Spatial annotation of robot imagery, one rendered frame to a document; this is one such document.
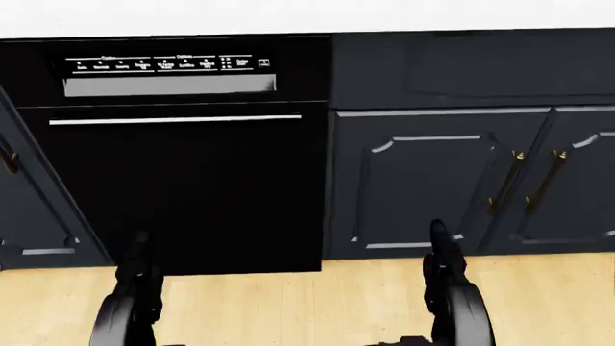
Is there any dark navy cabinet drawer front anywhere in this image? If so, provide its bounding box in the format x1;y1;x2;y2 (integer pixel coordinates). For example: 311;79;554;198
330;27;615;111

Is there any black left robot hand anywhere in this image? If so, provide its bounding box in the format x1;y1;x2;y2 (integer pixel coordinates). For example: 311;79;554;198
113;230;165;325

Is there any silver dishwasher door handle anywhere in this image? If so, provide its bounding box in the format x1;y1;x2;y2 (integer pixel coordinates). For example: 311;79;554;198
48;113;303;127

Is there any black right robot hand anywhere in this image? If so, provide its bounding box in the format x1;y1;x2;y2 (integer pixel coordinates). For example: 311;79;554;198
421;218;470;319

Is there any dark brass-tipped cabinet handle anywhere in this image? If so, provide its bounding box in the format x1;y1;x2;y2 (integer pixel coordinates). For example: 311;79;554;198
523;149;568;214
487;150;526;214
0;143;20;175

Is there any black built-in dishwasher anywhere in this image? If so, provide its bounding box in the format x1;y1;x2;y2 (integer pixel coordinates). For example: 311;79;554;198
0;35;332;277

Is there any dark navy panelled cabinet door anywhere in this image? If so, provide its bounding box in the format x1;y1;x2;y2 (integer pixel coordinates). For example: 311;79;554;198
326;107;554;260
0;86;114;271
475;104;615;256

